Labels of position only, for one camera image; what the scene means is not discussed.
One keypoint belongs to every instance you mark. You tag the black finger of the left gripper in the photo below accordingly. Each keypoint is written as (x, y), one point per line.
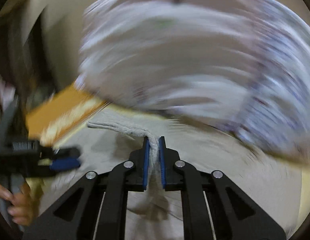
(66, 152)

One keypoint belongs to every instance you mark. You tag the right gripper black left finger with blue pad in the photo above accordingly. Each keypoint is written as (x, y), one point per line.
(95, 206)

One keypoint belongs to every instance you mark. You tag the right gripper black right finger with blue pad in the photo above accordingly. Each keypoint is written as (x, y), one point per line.
(213, 206)

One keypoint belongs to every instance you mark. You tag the orange wooden bed frame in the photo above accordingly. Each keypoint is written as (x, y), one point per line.
(56, 117)

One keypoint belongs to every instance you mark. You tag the floral printed pillow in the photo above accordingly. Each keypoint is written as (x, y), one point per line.
(241, 66)

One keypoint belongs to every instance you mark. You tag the person's left hand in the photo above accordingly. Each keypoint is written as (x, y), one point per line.
(23, 207)

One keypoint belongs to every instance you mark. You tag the beige cable-knit sweater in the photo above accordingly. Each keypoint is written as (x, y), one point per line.
(110, 136)

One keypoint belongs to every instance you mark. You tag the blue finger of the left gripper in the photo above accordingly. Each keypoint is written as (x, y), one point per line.
(65, 164)

